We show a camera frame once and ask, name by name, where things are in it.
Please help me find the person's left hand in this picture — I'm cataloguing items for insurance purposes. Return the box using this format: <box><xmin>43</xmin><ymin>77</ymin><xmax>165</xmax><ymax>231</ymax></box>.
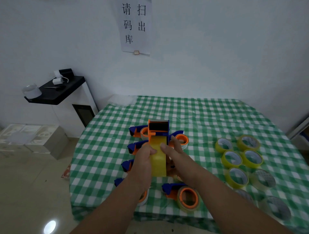
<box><xmin>128</xmin><ymin>145</ymin><xmax>157</xmax><ymax>191</ymax></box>

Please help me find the person's right hand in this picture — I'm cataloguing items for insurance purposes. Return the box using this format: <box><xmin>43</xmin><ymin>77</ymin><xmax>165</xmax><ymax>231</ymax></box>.
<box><xmin>160</xmin><ymin>135</ymin><xmax>201</xmax><ymax>187</ymax></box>

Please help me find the large yellow tape roll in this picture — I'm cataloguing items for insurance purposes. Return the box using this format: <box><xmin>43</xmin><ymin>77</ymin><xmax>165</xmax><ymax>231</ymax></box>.
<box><xmin>149</xmin><ymin>136</ymin><xmax>168</xmax><ymax>178</ymax></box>

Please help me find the orange blue handheld tape dispenser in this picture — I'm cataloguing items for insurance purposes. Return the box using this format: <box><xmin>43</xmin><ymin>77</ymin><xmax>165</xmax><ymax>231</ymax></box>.
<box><xmin>147</xmin><ymin>119</ymin><xmax>170</xmax><ymax>145</ymax></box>

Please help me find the person's right forearm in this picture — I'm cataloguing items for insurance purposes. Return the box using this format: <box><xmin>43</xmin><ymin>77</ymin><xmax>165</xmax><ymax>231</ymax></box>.
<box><xmin>184</xmin><ymin>166</ymin><xmax>294</xmax><ymax>234</ymax></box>

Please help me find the person's left forearm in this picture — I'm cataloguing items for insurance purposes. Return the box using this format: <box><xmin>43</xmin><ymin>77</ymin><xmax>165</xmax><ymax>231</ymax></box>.
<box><xmin>70</xmin><ymin>174</ymin><xmax>152</xmax><ymax>234</ymax></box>

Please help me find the green white checked tablecloth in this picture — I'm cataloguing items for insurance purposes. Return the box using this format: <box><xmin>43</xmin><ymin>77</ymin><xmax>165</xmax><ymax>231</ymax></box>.
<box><xmin>69</xmin><ymin>95</ymin><xmax>309</xmax><ymax>234</ymax></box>

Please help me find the group of loaded tape dispensers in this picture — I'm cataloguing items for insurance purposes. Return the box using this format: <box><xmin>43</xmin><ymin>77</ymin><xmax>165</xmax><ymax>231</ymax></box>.
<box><xmin>114</xmin><ymin>125</ymin><xmax>201</xmax><ymax>213</ymax></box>

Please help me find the clear plastic bag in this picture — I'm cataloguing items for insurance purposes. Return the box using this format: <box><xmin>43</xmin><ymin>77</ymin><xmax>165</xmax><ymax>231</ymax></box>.
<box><xmin>107</xmin><ymin>94</ymin><xmax>137</xmax><ymax>107</ymax></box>

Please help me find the white cabinet with black opening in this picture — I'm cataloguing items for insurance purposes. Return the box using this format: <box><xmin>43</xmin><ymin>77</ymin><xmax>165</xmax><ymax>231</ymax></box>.
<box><xmin>52</xmin><ymin>82</ymin><xmax>99</xmax><ymax>138</ymax></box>

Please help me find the red scrap of packaging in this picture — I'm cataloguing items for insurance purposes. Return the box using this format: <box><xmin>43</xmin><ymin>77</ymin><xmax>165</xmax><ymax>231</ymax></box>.
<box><xmin>61</xmin><ymin>164</ymin><xmax>71</xmax><ymax>181</ymax></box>

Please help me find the clear tape roll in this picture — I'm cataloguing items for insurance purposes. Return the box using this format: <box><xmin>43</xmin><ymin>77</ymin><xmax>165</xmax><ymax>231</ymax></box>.
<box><xmin>249</xmin><ymin>169</ymin><xmax>276</xmax><ymax>191</ymax></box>
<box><xmin>259</xmin><ymin>196</ymin><xmax>292</xmax><ymax>223</ymax></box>
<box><xmin>234</xmin><ymin>189</ymin><xmax>255</xmax><ymax>205</ymax></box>

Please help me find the white printed cardboard box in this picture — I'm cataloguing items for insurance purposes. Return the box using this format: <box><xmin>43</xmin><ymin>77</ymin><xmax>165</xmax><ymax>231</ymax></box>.
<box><xmin>7</xmin><ymin>125</ymin><xmax>43</xmax><ymax>153</ymax></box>
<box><xmin>25</xmin><ymin>125</ymin><xmax>70</xmax><ymax>160</ymax></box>
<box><xmin>0</xmin><ymin>124</ymin><xmax>26</xmax><ymax>156</ymax></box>

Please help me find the black box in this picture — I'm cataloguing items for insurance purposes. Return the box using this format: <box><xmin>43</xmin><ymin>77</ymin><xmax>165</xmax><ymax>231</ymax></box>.
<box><xmin>59</xmin><ymin>68</ymin><xmax>75</xmax><ymax>79</ymax></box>

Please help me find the black wall shelf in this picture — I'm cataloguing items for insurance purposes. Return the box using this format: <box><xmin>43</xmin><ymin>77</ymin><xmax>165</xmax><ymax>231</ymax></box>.
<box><xmin>24</xmin><ymin>76</ymin><xmax>86</xmax><ymax>106</ymax></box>

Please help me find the white charger with cable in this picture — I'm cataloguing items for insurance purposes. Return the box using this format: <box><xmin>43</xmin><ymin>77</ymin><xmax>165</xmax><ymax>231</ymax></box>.
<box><xmin>52</xmin><ymin>76</ymin><xmax>70</xmax><ymax>85</ymax></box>

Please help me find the white paper wall sign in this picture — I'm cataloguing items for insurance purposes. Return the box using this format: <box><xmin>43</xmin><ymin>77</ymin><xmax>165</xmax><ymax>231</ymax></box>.
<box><xmin>110</xmin><ymin>0</ymin><xmax>153</xmax><ymax>56</ymax></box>

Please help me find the white door frame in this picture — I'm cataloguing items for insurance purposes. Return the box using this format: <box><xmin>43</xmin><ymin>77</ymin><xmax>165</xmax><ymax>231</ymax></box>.
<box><xmin>286</xmin><ymin>117</ymin><xmax>309</xmax><ymax>141</ymax></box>

